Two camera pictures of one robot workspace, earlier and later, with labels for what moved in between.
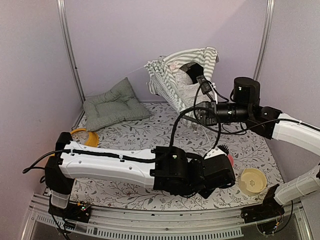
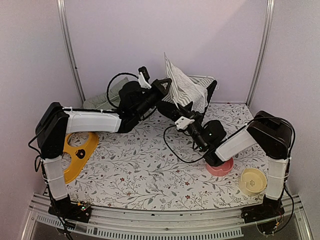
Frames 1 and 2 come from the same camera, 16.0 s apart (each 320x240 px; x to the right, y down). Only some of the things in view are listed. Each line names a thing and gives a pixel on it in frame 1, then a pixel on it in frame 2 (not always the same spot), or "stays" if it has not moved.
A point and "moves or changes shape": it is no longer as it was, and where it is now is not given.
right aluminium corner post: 268,28 stays
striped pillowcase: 174,76 moves or changes shape
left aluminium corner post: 62,14 stays
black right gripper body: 240,113 to 199,143
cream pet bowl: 252,181 stays
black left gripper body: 205,193 to 144,105
